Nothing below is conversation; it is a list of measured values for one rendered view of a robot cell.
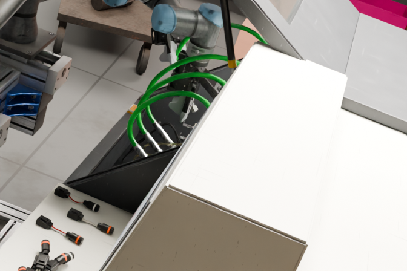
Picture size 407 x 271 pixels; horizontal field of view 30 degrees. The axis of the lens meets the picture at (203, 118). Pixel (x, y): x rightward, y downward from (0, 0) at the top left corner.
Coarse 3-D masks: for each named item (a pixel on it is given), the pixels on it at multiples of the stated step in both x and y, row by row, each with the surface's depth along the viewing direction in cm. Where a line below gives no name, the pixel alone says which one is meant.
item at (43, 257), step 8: (48, 240) 173; (48, 248) 171; (40, 256) 166; (48, 256) 166; (64, 256) 170; (72, 256) 172; (32, 264) 166; (40, 264) 164; (48, 264) 166; (56, 264) 168
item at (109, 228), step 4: (72, 208) 189; (68, 212) 188; (72, 212) 188; (76, 212) 188; (80, 212) 189; (68, 216) 188; (72, 216) 188; (76, 216) 187; (80, 216) 188; (76, 220) 188; (80, 220) 188; (84, 220) 188; (88, 220) 189; (96, 224) 188; (100, 224) 187; (104, 224) 187; (100, 228) 187; (104, 228) 187; (108, 228) 187; (112, 228) 187; (108, 232) 187; (112, 232) 187
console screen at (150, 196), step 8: (216, 96) 164; (200, 120) 152; (192, 136) 145; (184, 144) 148; (176, 152) 168; (176, 160) 136; (168, 168) 140; (160, 176) 162; (160, 184) 128; (152, 192) 136; (144, 200) 159; (144, 208) 123; (136, 216) 132; (128, 224) 150; (128, 232) 126; (120, 240) 132; (112, 248) 152; (112, 256) 129; (104, 264) 130
